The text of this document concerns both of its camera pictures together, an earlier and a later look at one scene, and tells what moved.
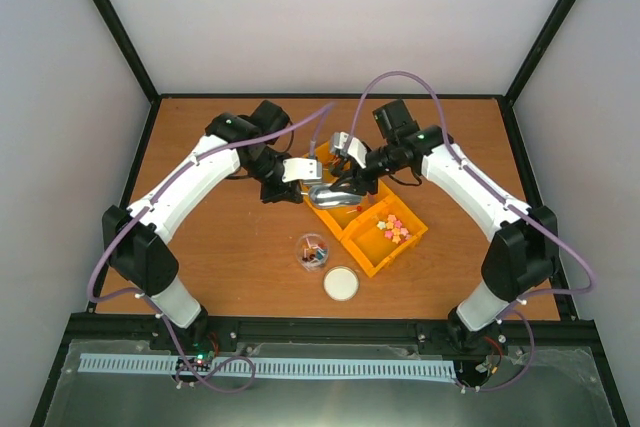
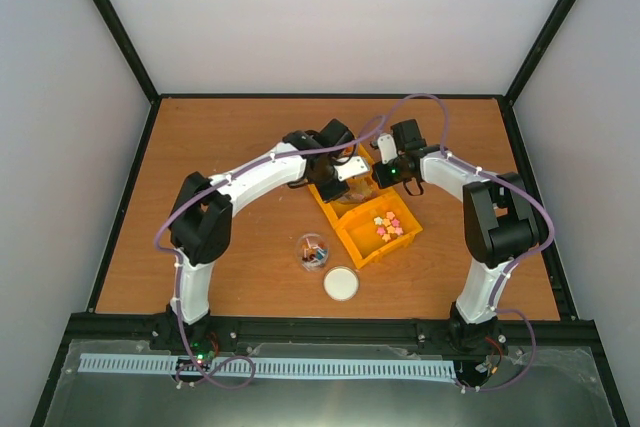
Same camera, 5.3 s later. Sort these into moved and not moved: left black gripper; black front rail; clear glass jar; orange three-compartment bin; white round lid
Moved: left black gripper; orange three-compartment bin
Not moved: clear glass jar; black front rail; white round lid
